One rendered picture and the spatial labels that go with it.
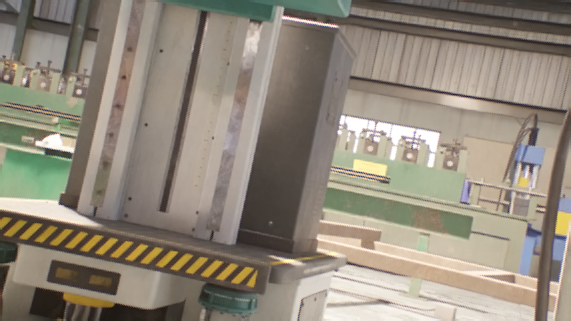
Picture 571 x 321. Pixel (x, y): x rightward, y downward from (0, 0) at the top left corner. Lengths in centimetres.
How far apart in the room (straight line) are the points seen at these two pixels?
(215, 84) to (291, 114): 19
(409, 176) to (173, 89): 562
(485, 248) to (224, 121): 568
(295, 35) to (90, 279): 75
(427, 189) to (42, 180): 361
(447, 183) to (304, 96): 551
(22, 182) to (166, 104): 295
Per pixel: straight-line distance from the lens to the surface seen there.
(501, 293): 360
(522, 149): 1198
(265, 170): 217
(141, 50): 212
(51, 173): 486
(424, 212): 582
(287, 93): 218
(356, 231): 463
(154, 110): 214
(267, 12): 202
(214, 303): 179
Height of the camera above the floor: 45
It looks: 2 degrees up
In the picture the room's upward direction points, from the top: 12 degrees clockwise
